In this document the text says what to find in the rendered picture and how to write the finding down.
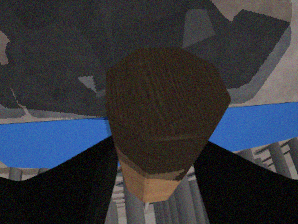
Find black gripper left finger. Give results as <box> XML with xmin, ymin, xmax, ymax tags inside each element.
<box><xmin>0</xmin><ymin>135</ymin><xmax>118</xmax><ymax>224</ymax></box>

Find blue tape strip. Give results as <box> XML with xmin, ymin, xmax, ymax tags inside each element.
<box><xmin>0</xmin><ymin>101</ymin><xmax>298</xmax><ymax>169</ymax></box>

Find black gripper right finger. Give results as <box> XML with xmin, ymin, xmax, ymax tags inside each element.
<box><xmin>193</xmin><ymin>141</ymin><xmax>298</xmax><ymax>224</ymax></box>

